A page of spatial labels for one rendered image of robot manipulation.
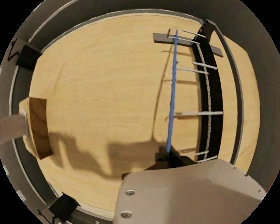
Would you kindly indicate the blue cable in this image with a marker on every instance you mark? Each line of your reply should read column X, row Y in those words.
column 172, row 102

